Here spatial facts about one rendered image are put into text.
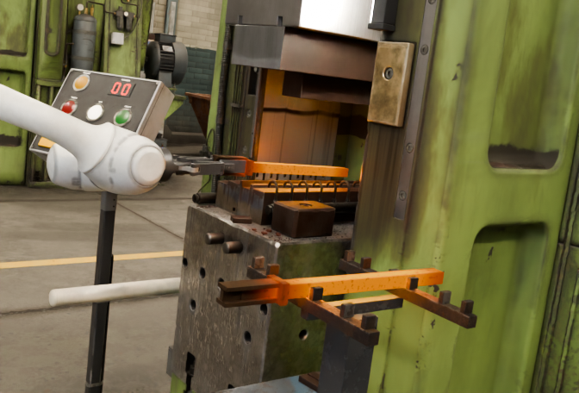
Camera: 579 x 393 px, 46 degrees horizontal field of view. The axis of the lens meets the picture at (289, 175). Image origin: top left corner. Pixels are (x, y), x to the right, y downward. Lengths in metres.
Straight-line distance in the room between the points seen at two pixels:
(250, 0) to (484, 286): 0.85
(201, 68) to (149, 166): 9.61
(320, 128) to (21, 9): 4.74
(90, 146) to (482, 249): 0.87
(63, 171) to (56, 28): 5.02
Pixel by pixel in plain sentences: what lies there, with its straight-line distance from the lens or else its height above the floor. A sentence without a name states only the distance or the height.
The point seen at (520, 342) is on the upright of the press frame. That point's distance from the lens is 1.77.
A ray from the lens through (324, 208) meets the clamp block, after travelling 1.53.
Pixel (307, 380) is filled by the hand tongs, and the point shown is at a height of 0.69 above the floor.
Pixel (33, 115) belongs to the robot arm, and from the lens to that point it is 1.25.
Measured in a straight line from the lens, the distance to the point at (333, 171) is 1.77.
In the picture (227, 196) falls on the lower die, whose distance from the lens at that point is 1.70.
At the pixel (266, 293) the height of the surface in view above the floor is 0.94.
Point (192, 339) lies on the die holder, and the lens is 1.76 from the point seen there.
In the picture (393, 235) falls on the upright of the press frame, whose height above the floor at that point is 0.96.
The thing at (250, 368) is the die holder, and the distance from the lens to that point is 1.56.
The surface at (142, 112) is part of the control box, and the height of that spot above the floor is 1.11.
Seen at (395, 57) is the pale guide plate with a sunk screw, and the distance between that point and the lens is 1.45.
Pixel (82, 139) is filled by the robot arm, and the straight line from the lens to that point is 1.24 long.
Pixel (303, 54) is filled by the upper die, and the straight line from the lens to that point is 1.59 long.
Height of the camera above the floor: 1.26
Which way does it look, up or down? 8 degrees down
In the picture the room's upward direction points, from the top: 7 degrees clockwise
